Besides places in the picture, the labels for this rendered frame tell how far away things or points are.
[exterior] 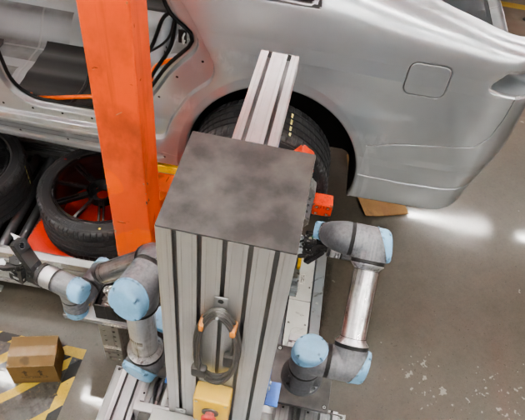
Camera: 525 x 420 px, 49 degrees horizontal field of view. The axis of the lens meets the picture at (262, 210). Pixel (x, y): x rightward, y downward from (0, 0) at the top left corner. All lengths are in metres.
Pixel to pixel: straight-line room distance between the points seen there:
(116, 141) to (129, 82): 0.28
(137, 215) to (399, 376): 1.64
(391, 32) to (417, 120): 0.42
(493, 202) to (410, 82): 1.97
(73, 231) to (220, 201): 2.01
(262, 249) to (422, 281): 2.68
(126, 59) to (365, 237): 0.96
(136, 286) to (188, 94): 1.20
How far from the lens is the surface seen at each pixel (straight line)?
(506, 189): 4.37
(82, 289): 1.89
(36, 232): 3.34
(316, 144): 2.60
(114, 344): 2.99
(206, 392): 1.46
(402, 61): 2.37
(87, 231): 2.98
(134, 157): 2.16
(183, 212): 1.02
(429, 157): 2.68
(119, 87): 1.96
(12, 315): 3.40
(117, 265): 1.88
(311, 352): 2.00
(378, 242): 1.99
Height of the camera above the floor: 2.80
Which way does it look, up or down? 49 degrees down
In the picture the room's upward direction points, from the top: 8 degrees clockwise
